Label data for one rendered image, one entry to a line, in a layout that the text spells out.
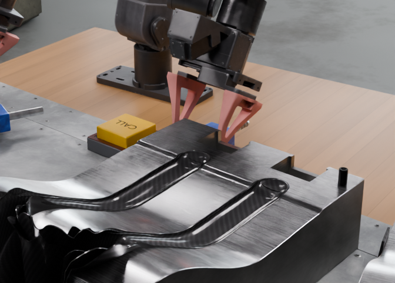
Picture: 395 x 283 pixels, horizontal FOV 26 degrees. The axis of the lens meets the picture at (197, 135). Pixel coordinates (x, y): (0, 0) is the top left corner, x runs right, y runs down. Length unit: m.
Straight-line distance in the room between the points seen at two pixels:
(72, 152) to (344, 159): 0.38
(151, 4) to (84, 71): 0.24
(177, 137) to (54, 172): 0.21
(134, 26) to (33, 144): 0.25
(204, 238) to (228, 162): 0.14
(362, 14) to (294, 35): 0.52
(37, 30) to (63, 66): 2.82
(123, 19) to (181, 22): 0.30
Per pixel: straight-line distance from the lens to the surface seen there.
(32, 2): 4.45
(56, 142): 1.25
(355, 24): 4.46
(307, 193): 0.92
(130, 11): 1.35
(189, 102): 1.19
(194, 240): 0.85
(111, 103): 1.38
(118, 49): 1.62
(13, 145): 1.25
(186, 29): 1.07
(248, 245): 0.84
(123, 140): 1.17
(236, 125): 1.13
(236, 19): 1.13
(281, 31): 4.29
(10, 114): 1.27
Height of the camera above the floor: 1.33
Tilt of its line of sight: 25 degrees down
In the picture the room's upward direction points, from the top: straight up
